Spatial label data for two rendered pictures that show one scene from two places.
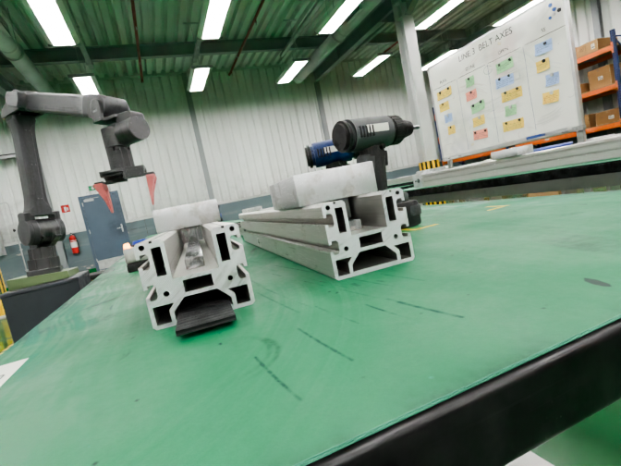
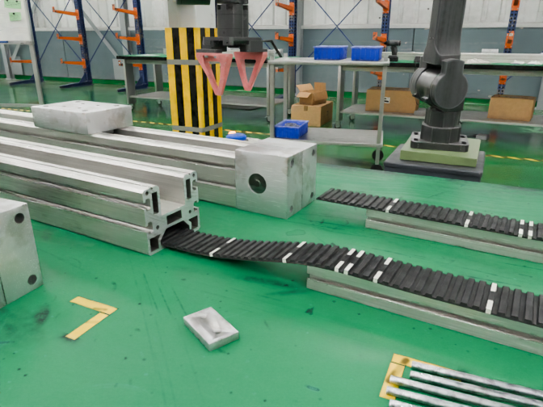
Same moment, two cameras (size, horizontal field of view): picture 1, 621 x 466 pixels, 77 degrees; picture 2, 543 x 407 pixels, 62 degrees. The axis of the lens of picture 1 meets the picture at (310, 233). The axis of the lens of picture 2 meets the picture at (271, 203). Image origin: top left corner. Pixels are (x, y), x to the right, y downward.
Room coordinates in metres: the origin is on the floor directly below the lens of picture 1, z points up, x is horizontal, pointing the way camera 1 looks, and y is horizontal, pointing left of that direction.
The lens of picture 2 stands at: (1.68, -0.13, 1.03)
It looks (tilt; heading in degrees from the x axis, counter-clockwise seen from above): 20 degrees down; 136
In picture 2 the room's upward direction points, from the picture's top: straight up
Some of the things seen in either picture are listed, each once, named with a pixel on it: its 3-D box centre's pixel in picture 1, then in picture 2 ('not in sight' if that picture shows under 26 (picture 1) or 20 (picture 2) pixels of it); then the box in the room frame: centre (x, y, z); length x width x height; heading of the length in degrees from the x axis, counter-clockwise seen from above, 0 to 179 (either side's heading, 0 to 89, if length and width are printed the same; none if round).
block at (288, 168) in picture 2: not in sight; (280, 174); (1.19, 0.36, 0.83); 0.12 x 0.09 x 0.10; 106
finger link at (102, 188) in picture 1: (114, 193); (243, 66); (0.99, 0.46, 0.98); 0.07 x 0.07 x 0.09; 16
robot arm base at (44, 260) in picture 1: (43, 260); (440, 127); (1.22, 0.83, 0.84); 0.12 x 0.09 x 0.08; 29
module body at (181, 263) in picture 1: (195, 247); (86, 146); (0.76, 0.23, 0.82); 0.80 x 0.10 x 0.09; 16
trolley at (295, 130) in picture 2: not in sight; (323, 105); (-0.74, 2.79, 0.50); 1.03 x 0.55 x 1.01; 32
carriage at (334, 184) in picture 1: (319, 197); not in sight; (0.57, -0.02, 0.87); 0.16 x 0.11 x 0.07; 16
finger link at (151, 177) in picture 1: (143, 188); (222, 68); (1.01, 0.39, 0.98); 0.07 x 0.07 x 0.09; 16
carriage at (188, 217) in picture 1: (189, 223); (83, 123); (0.76, 0.23, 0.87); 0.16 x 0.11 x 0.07; 16
